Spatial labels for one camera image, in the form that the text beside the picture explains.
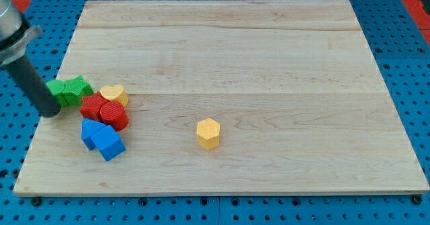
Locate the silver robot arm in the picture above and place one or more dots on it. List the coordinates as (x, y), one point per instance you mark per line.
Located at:
(16, 33)

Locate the red star block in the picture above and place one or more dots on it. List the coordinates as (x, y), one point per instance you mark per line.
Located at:
(91, 106)

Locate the green star block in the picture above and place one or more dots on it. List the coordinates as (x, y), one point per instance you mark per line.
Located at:
(75, 89)

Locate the wooden board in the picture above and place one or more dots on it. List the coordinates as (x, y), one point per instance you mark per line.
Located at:
(301, 102)

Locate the yellow hexagon block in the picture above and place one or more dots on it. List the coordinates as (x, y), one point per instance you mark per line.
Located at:
(208, 134)

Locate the yellow heart block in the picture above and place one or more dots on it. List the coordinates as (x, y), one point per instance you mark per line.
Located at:
(115, 93)

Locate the red cylinder block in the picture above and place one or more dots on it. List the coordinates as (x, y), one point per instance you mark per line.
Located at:
(113, 113)

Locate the blue cube block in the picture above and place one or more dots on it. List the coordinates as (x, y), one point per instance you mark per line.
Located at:
(108, 142)

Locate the blue triangle block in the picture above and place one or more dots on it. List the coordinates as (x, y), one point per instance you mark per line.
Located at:
(88, 128)

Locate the green cylinder block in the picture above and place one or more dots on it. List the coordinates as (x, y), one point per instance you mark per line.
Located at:
(56, 88)

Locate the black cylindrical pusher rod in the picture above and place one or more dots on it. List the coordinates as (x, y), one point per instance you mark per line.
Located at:
(25, 75)

